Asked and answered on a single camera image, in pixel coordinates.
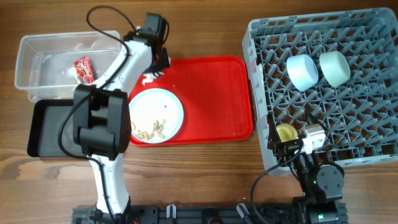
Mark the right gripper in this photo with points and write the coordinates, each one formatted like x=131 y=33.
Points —
x=286 y=145

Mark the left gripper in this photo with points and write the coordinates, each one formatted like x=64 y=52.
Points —
x=165 y=63

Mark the yellow cup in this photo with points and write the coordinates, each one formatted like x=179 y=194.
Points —
x=286 y=132

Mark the light blue bowl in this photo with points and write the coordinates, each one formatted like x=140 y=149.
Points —
x=302 y=71

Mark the green bowl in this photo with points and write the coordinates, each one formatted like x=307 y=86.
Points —
x=335 y=68

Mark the red snack wrapper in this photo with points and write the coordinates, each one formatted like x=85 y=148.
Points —
x=84 y=69

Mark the light blue plate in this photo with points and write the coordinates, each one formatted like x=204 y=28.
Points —
x=157 y=104

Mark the white plastic spoon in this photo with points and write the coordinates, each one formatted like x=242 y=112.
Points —
x=260 y=71

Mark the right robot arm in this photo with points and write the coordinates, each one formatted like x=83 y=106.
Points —
x=321 y=182

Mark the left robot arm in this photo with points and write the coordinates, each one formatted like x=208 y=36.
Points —
x=101 y=121

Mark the grey dishwasher rack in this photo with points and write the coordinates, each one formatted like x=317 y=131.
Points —
x=360 y=116

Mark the red serving tray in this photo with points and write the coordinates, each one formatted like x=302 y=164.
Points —
x=214 y=93

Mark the food scraps on plate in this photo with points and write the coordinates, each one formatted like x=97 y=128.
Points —
x=148 y=131

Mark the clear plastic bin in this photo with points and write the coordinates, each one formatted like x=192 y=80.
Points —
x=45 y=63

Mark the black tray bin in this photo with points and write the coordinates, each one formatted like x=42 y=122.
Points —
x=47 y=118

